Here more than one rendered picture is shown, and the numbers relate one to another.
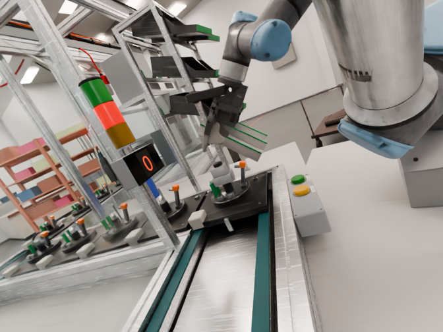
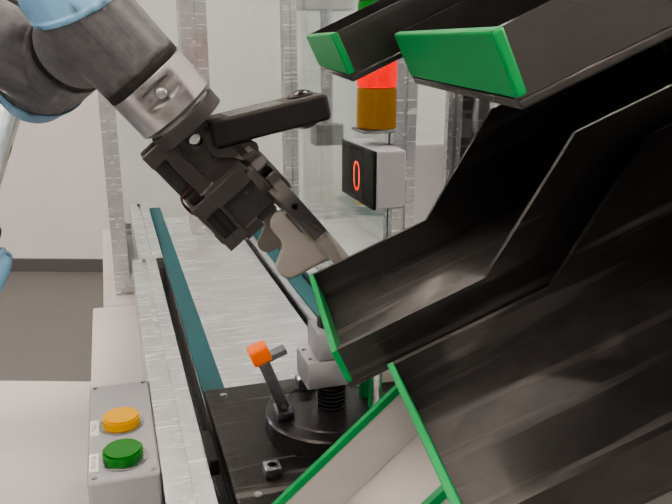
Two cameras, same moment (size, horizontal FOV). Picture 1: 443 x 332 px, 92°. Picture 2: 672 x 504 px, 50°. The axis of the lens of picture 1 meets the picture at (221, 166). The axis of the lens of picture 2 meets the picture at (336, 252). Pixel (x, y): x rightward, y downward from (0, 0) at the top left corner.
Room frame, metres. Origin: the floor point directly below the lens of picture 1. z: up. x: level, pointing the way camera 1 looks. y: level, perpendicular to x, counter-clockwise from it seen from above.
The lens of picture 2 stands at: (1.23, -0.40, 1.37)
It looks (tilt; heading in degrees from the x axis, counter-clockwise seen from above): 16 degrees down; 143
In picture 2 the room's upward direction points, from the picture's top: straight up
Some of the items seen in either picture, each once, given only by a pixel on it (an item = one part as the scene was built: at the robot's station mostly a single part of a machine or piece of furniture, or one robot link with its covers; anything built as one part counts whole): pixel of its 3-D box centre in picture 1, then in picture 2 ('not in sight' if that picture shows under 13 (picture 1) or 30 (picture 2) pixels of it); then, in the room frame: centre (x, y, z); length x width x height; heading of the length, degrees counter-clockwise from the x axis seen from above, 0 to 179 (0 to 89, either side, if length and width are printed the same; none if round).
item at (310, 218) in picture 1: (305, 201); (123, 447); (0.52, -0.17, 0.93); 0.21 x 0.07 x 0.06; 161
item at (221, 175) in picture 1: (218, 173); (340, 345); (0.67, 0.02, 1.06); 0.08 x 0.04 x 0.07; 71
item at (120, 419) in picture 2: (301, 191); (121, 422); (0.52, -0.17, 0.96); 0.04 x 0.04 x 0.02
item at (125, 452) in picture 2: (298, 180); (123, 456); (0.58, -0.19, 0.96); 0.04 x 0.04 x 0.02
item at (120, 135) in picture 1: (120, 136); (376, 107); (0.53, 0.18, 1.29); 0.05 x 0.05 x 0.05
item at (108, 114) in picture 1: (109, 115); (377, 66); (0.53, 0.18, 1.34); 0.05 x 0.05 x 0.05
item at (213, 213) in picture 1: (233, 197); (331, 431); (0.67, 0.01, 0.96); 0.24 x 0.24 x 0.02; 71
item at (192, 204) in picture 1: (164, 205); not in sight; (0.75, 0.25, 1.01); 0.24 x 0.24 x 0.13; 71
